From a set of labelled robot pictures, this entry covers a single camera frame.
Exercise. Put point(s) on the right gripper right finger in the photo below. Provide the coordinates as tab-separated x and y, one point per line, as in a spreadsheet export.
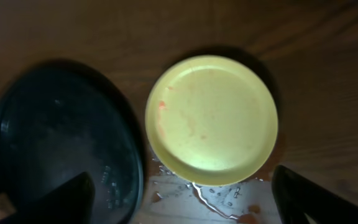
300	200

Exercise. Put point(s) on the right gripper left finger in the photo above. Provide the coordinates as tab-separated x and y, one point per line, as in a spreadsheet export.
69	203

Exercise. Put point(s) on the yellow plate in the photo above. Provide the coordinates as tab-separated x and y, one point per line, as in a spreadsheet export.
211	120

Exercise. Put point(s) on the round black tray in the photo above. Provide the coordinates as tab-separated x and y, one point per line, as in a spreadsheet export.
62	118

